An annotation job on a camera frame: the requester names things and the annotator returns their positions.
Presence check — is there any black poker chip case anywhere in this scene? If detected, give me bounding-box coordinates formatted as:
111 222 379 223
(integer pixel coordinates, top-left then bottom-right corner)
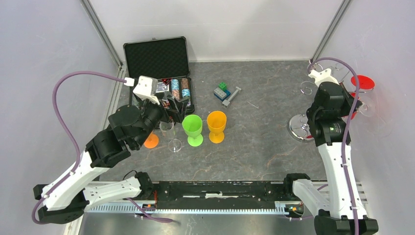
123 36 195 115

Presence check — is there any green wine glass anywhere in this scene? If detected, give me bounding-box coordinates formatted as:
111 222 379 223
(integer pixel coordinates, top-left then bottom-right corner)
182 115 204 147

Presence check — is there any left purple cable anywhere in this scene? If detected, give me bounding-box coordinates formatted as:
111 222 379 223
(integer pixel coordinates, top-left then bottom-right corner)
31 71 176 225

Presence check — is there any long grey toy brick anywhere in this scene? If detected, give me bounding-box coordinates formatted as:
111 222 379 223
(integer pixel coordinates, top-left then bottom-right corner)
222 86 242 108

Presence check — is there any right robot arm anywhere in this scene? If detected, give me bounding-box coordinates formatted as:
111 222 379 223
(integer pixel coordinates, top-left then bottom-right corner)
282 82 379 235

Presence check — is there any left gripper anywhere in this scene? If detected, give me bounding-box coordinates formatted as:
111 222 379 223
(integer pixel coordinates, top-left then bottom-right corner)
134 93 189 148

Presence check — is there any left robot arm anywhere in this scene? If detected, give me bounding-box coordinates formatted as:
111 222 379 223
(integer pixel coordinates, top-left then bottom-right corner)
32 96 189 224

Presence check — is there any orange wine glass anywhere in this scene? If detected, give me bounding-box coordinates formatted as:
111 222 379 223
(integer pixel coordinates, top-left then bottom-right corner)
144 132 159 149

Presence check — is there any chrome wine glass rack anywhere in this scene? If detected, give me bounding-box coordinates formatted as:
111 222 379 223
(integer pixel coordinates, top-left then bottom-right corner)
287 81 376 142

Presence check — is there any blue grey toy brick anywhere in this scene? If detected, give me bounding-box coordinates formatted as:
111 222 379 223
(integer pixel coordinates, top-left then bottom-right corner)
213 88 231 101

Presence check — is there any yellow-orange wine glass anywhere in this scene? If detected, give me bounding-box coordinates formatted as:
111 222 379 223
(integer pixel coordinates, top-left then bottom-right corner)
207 111 227 144

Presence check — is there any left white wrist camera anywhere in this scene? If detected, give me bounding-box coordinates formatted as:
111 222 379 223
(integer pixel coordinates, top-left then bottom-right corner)
133 75 160 105

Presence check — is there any clear wine glass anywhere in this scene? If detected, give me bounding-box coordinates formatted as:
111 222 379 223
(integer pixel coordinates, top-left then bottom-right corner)
357 102 376 117
159 121 182 153

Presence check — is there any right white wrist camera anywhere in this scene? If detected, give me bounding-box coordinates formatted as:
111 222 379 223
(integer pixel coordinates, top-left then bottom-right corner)
308 69 339 87

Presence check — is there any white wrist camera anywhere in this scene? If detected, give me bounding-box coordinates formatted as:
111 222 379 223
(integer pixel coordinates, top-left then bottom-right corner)
133 75 160 105
308 69 339 87

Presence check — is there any green toy brick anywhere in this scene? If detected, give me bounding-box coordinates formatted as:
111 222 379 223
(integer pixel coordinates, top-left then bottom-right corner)
218 82 227 91

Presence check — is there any red wine glass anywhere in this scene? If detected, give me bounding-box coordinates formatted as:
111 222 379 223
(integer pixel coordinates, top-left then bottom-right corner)
351 75 375 119

